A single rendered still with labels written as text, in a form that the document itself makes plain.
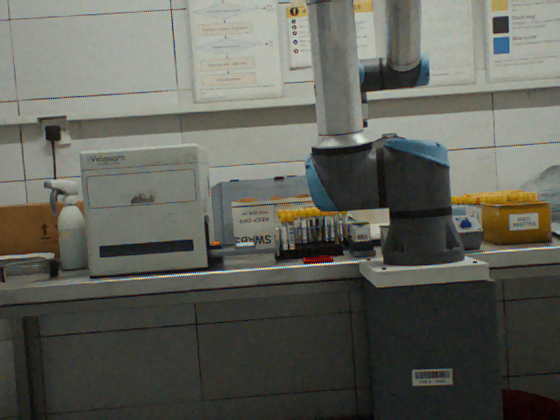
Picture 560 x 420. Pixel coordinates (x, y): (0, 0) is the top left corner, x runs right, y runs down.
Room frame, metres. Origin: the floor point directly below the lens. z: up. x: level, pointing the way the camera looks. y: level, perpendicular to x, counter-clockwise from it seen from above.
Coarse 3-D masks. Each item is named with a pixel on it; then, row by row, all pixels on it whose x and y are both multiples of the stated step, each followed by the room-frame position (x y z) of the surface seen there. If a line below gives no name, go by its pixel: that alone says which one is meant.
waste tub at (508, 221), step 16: (496, 208) 1.60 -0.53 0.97; (512, 208) 1.60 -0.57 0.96; (528, 208) 1.60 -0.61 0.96; (544, 208) 1.60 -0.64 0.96; (496, 224) 1.61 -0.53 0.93; (512, 224) 1.60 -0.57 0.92; (528, 224) 1.60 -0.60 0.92; (544, 224) 1.60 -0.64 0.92; (496, 240) 1.61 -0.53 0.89; (512, 240) 1.60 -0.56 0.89; (528, 240) 1.60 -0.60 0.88; (544, 240) 1.60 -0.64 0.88
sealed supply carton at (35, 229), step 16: (0, 208) 1.86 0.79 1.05; (16, 208) 1.86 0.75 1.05; (32, 208) 1.85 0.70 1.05; (48, 208) 1.85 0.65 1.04; (80, 208) 1.86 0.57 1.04; (0, 224) 1.86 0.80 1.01; (16, 224) 1.86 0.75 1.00; (32, 224) 1.85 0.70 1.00; (48, 224) 1.85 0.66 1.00; (0, 240) 1.86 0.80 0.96; (16, 240) 1.86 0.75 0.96; (32, 240) 1.85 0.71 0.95; (48, 240) 1.85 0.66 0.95
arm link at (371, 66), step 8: (360, 64) 1.47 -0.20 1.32; (368, 64) 1.48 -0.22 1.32; (376, 64) 1.48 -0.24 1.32; (360, 72) 1.46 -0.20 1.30; (368, 72) 1.48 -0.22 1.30; (376, 72) 1.47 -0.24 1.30; (360, 80) 1.46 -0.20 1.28; (368, 80) 1.48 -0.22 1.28; (376, 80) 1.48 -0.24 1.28; (368, 88) 1.50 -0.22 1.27; (376, 88) 1.49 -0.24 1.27
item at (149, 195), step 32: (96, 160) 1.52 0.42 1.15; (128, 160) 1.53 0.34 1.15; (160, 160) 1.53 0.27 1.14; (192, 160) 1.53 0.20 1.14; (96, 192) 1.52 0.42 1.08; (128, 192) 1.52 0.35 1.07; (160, 192) 1.53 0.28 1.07; (192, 192) 1.53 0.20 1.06; (96, 224) 1.52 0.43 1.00; (128, 224) 1.52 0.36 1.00; (160, 224) 1.53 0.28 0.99; (192, 224) 1.53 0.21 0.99; (96, 256) 1.52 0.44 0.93; (128, 256) 1.52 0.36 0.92; (160, 256) 1.53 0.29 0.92; (192, 256) 1.53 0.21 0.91
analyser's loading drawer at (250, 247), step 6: (234, 240) 1.55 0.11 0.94; (276, 240) 1.55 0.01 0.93; (240, 246) 1.55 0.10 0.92; (246, 246) 1.55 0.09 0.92; (252, 246) 1.55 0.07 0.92; (258, 246) 1.59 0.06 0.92; (264, 246) 1.59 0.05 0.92; (270, 246) 1.58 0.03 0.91; (276, 246) 1.54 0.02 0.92; (210, 252) 1.55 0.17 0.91; (216, 252) 1.54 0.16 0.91; (222, 252) 1.54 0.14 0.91; (228, 252) 1.54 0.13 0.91; (234, 252) 1.54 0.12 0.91; (240, 252) 1.54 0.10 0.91; (246, 252) 1.55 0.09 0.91; (252, 252) 1.55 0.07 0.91; (258, 252) 1.55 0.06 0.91; (264, 252) 1.55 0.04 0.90; (276, 252) 1.55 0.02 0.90
